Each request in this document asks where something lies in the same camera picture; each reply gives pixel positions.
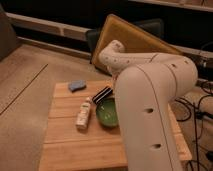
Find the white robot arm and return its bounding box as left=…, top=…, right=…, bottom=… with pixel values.
left=99, top=40, right=198, bottom=171

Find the black white striped cup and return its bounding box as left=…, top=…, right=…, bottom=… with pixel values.
left=92, top=86, right=113, bottom=104

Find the green ceramic bowl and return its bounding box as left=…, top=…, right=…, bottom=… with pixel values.
left=96, top=98, right=118, bottom=128

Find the blue sponge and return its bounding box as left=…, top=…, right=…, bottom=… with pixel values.
left=68, top=80, right=86, bottom=92

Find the white plastic bottle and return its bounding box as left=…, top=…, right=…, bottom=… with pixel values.
left=76, top=97, right=92, bottom=130

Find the yellow cushion board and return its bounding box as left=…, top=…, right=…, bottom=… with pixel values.
left=92, top=14, right=182, bottom=73

